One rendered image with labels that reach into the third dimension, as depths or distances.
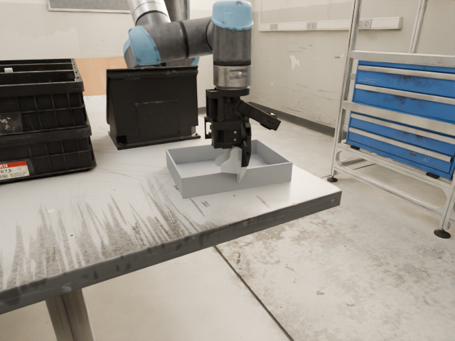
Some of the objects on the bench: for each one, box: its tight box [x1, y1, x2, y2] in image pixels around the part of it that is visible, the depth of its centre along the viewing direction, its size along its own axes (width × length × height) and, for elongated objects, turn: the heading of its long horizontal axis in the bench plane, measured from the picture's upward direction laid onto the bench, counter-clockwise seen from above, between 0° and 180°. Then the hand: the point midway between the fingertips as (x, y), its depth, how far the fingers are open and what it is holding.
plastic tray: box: [165, 139, 293, 199], centre depth 82 cm, size 27×20×5 cm
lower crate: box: [0, 108, 97, 184], centre depth 86 cm, size 40×30×12 cm
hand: (240, 176), depth 73 cm, fingers closed
